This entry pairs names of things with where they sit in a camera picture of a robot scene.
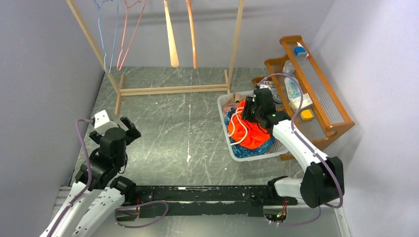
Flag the orange shorts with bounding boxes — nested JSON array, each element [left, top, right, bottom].
[[225, 99, 275, 153]]

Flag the beige shorts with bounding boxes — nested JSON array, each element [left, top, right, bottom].
[[225, 92, 246, 105]]

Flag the pink shorts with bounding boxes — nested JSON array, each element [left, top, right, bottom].
[[222, 103, 238, 114]]

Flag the blue patterned shorts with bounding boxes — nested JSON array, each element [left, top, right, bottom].
[[224, 111, 276, 159]]

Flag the pink hanger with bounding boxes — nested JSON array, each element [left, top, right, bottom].
[[116, 0, 148, 71]]

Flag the wooden hanger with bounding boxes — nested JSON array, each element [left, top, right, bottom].
[[163, 0, 179, 68], [186, 0, 198, 69]]

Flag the blue wire hanger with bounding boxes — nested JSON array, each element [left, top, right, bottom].
[[93, 0, 120, 73]]

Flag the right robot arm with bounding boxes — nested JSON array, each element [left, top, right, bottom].
[[244, 88, 344, 208]]

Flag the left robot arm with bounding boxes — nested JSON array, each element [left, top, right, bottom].
[[41, 112, 141, 237]]

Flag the round tin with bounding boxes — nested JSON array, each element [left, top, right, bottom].
[[272, 92, 283, 107]]

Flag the small card pack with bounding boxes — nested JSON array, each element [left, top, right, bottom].
[[258, 80, 278, 94]]

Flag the wooden clothes rack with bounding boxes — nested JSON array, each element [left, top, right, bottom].
[[66, 0, 245, 114]]

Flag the white plastic basket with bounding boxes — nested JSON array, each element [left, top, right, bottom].
[[217, 93, 289, 162]]

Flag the white box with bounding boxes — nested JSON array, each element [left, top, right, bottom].
[[289, 93, 313, 112]]

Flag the blue white tube pack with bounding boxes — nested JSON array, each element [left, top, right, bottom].
[[284, 77, 301, 101]]

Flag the wooden tiered shelf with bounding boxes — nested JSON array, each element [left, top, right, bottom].
[[264, 35, 355, 150]]

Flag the yellow block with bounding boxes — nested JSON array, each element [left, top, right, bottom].
[[300, 109, 315, 120]]

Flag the clear small bottle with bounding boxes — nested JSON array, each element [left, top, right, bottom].
[[282, 60, 295, 77]]

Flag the blue white eraser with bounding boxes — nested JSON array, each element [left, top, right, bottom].
[[293, 42, 310, 58]]

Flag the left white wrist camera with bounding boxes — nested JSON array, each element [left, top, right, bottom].
[[93, 110, 118, 135]]

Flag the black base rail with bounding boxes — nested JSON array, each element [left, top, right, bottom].
[[55, 185, 343, 220]]

